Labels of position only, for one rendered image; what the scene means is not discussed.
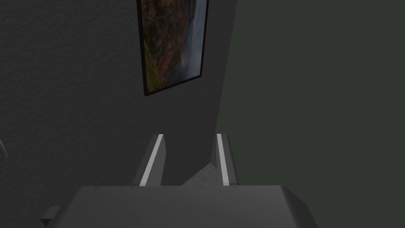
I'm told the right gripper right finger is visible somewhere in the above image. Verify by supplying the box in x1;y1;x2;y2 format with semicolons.
216;133;240;186

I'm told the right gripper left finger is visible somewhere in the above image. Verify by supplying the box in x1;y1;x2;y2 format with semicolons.
132;133;167;187

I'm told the black framed landscape picture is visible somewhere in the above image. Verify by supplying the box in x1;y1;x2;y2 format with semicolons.
136;0;210;97

